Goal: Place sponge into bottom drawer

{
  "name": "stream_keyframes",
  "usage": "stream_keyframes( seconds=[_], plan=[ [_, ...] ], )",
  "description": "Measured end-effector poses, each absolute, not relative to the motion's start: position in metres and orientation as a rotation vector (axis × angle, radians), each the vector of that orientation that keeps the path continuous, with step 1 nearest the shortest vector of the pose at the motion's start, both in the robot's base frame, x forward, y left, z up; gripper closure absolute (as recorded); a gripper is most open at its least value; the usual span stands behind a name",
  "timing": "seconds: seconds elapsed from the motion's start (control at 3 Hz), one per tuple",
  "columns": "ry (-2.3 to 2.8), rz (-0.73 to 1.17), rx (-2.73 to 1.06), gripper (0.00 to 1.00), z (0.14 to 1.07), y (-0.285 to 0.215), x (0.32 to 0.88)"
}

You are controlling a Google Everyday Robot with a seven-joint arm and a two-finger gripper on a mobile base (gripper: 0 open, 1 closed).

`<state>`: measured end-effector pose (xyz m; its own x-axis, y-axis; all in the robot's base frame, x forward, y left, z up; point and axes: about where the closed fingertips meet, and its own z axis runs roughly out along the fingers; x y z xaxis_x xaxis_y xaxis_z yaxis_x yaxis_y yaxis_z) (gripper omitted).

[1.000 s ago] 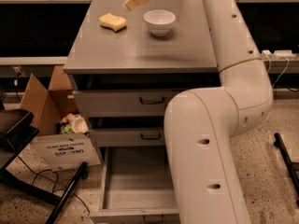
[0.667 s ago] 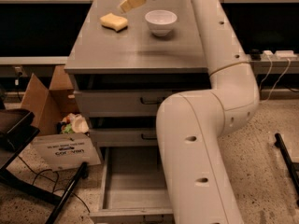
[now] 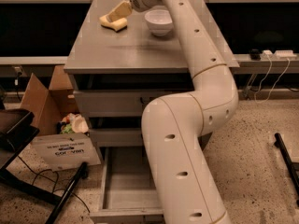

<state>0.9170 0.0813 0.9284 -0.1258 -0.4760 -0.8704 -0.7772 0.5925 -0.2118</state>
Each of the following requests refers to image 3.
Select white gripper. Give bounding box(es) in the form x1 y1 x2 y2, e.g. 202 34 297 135
107 0 162 21

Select yellow sponge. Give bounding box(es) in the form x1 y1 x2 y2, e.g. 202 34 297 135
99 15 127 32

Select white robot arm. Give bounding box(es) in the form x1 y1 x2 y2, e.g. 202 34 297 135
109 0 238 224

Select grey drawer cabinet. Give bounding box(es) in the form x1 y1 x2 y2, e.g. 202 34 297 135
64 0 240 161

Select grey top drawer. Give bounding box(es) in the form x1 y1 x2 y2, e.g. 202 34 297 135
73 88 176 118

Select grey drawer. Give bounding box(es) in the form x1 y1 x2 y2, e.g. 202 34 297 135
90 128 144 147
73 88 176 118
90 147 165 224

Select grey middle drawer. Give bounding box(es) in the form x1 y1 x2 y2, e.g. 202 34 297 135
90 128 144 147

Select grey bottom drawer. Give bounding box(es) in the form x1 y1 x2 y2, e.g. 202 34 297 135
90 147 165 224

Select white bowl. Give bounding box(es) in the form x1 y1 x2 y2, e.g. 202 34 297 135
144 9 173 36

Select brown cardboard box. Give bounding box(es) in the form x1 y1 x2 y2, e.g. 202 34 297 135
21 65 101 171

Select toys in box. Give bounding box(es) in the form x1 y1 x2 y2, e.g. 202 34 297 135
57 113 89 133

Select black charger on ledge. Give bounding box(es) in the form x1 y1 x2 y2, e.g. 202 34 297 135
249 49 261 61

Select white power adapter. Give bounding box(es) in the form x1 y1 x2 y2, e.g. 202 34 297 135
262 50 297 60

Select black bar at right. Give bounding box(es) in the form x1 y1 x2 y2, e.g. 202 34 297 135
274 133 299 206

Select white cable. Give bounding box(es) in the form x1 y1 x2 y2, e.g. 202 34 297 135
253 57 292 104

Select black stand frame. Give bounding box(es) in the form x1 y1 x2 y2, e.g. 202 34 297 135
0 110 90 224

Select black floor cable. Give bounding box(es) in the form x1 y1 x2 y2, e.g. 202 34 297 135
15 154 92 215

